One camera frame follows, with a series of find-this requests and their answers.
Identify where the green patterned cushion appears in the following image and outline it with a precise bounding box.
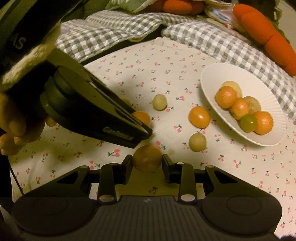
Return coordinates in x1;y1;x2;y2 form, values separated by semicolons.
105;0;157;13

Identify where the orange carrot plush large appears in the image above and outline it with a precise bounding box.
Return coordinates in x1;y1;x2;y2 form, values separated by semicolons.
233;4;295;76

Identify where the yellow fruit behind in plate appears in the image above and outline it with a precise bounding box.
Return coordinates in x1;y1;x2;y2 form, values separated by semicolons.
243;96;261;114

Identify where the orange fruit in plate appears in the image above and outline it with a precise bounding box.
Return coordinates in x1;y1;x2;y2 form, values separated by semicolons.
229;98;249;121

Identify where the grey gingham pillow right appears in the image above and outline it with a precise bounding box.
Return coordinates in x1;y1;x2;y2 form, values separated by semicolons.
162;21;295;121

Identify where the orange plush under cushion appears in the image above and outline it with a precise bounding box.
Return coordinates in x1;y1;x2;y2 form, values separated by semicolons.
145;0;205;16

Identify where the orange fruit plate right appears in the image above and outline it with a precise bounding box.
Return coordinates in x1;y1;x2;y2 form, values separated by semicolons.
253;111;274;135

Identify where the green fruit bottom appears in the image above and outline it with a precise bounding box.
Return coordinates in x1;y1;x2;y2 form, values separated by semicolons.
239;114;257;133

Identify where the stack of papers and bags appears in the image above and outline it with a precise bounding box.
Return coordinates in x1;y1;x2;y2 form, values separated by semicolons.
205;1;252;45

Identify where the pale yellow fruit on sheet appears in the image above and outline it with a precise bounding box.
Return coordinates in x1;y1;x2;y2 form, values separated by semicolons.
152;94;167;111

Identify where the orange tomato on sheet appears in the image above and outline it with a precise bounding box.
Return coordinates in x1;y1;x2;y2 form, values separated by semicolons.
188;106;211;128

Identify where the yellow fruit by right finger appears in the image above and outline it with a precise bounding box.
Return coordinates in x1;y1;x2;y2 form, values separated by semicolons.
189;133;207;152

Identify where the cherry print bed sheet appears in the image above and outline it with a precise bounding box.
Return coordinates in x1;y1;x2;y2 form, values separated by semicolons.
10;38;295;237

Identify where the person's left hand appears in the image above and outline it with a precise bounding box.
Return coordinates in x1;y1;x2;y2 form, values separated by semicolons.
1;92;57;156

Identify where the grey gingham pillow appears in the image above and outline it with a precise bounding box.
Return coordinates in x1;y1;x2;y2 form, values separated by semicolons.
56;10;196;62
162;21;295;121

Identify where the white ribbed plate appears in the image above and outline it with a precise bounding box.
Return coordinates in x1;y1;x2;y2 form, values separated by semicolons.
200;63;286;147

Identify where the grey gingham pillow left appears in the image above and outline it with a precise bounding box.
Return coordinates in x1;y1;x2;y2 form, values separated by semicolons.
56;10;196;62

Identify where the orange fruit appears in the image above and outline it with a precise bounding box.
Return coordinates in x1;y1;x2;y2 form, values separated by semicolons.
132;111;151;126
229;98;249;121
132;145;163;173
215;86;238;109

